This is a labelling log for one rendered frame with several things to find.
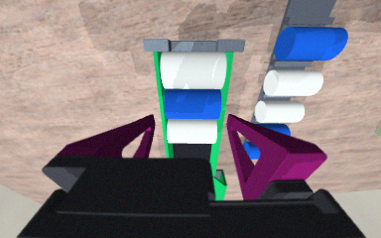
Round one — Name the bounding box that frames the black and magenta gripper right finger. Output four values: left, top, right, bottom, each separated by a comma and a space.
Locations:
226, 114, 327, 199

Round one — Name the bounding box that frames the blue cylinder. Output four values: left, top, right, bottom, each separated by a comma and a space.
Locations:
243, 142, 260, 160
257, 124, 291, 136
165, 89, 221, 119
275, 27, 348, 60

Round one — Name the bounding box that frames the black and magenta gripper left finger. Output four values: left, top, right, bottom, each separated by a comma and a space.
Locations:
56, 114, 156, 158

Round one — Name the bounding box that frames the white cylinder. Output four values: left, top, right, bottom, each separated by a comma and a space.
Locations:
161, 52, 226, 89
255, 101, 305, 123
263, 70, 323, 96
167, 119, 217, 144

